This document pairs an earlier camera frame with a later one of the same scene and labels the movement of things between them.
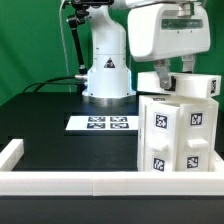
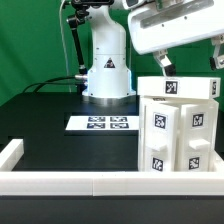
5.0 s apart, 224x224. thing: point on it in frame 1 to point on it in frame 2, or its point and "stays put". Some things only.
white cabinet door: (161, 137) stays put
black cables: (50, 82) stays put
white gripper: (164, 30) to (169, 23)
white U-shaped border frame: (106, 183) stays put
